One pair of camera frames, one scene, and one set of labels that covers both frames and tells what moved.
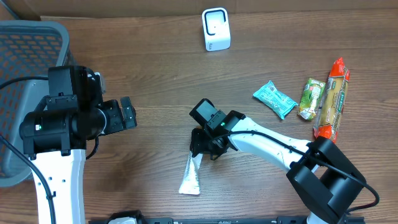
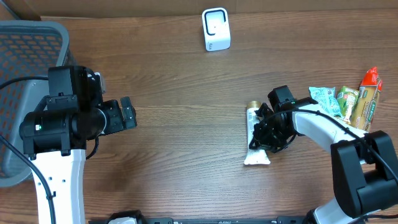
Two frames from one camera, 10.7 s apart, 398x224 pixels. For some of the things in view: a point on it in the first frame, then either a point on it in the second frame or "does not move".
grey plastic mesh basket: [28, 48] does not move
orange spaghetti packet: [331, 101] to [367, 101]
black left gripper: [125, 112] does not move
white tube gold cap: [191, 184] to [254, 156]
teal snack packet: [280, 102] to [326, 97]
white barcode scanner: [216, 28] does not move
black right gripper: [200, 143] to [270, 130]
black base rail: [357, 218] does not move
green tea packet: [311, 98] to [347, 98]
